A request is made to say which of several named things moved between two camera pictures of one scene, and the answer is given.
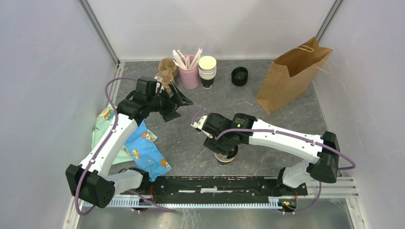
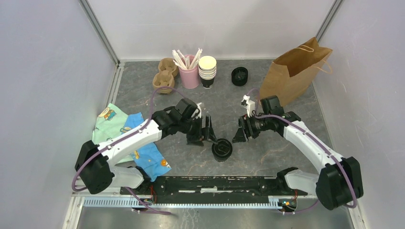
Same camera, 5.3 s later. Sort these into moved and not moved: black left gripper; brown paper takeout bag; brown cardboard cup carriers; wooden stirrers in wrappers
Moved: black left gripper
Not moved: brown cardboard cup carriers; brown paper takeout bag; wooden stirrers in wrappers
